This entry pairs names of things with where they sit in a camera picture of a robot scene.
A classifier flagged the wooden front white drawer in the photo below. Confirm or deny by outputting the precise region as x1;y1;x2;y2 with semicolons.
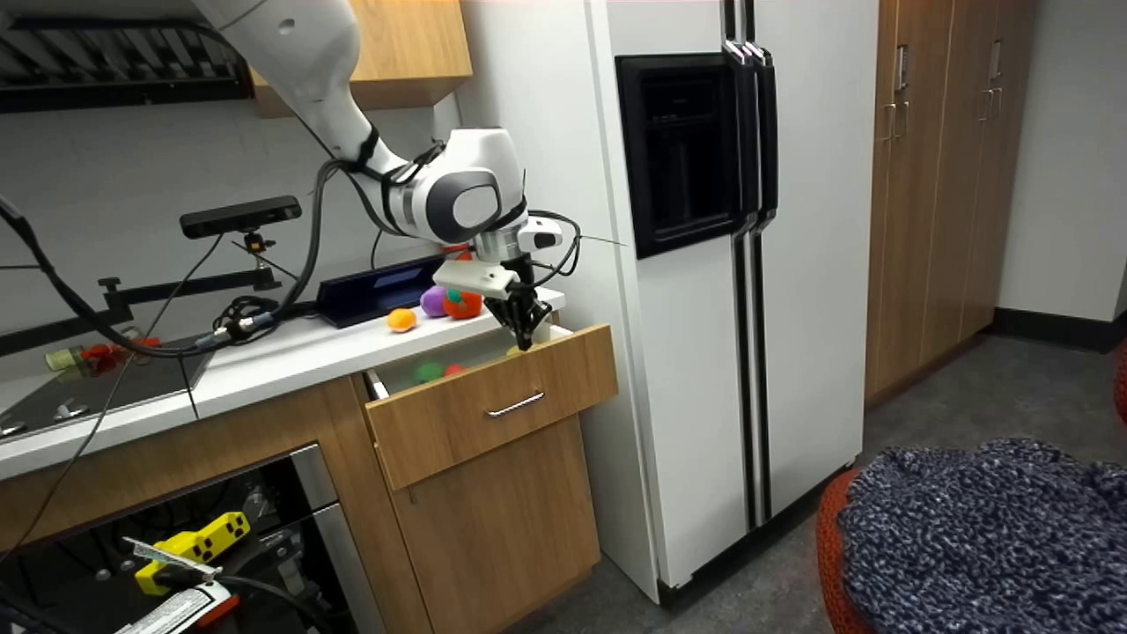
362;324;624;493

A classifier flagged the wooden base cabinet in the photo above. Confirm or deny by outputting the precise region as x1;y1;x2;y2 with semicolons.
0;373;609;634

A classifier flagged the black range hood grille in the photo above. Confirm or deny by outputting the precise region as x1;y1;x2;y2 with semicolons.
0;9;258;115

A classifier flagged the black stereo camera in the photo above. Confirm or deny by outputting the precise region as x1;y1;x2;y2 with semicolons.
177;194;305;244

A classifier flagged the purple plush toy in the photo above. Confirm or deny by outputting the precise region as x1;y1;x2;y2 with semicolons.
414;283;455;321

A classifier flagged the black mat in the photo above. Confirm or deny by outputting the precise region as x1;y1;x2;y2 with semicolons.
0;350;215;437

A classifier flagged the white double door fridge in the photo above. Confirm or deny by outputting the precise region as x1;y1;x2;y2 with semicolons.
458;0;881;610

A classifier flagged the black fridge door handle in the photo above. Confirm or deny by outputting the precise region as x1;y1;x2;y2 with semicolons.
717;39;759;238
750;43;781;231

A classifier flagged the pale green toy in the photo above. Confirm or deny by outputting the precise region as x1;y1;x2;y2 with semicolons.
42;344;85;381

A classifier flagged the black fridge ice dispenser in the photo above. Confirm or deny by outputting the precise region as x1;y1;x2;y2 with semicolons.
611;50;754;260

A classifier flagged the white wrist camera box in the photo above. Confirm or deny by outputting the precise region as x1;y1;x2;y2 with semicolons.
434;256;522;298

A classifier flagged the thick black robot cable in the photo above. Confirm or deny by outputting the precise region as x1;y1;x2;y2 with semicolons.
0;154;356;363

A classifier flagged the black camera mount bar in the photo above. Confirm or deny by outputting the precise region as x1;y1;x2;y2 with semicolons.
98;228;289;316

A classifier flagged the dark rectangular box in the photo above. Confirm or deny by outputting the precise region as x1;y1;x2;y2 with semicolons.
312;256;449;332

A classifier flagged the silver drawer handle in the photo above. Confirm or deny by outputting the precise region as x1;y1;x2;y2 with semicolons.
483;388;549;422

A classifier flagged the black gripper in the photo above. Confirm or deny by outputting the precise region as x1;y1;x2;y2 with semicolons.
483;256;555;356

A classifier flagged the red tomato plush toy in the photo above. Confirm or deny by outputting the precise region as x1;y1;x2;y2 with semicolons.
440;283;485;324

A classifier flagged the tall wooden cabinet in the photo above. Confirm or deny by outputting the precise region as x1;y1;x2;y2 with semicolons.
861;0;1043;410

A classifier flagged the yellow tool under counter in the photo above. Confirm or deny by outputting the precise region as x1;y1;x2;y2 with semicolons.
131;507;253;597

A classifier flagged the wooden wall cabinet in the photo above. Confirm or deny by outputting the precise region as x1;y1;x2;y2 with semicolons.
245;0;476;115

